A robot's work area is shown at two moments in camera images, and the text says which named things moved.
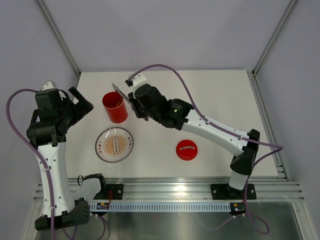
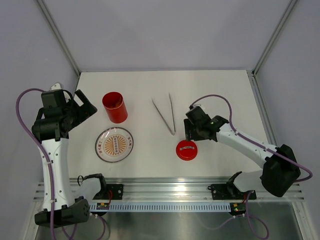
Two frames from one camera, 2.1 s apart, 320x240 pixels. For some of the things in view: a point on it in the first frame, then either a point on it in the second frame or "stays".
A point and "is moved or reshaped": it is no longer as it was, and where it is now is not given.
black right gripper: x=135 y=106 to x=188 y=126
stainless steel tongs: x=122 y=94 is moved or reshaped
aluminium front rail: x=267 y=189 stays
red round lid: x=186 y=150 stays
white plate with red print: x=114 y=144 stays
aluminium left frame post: x=60 y=37 stays
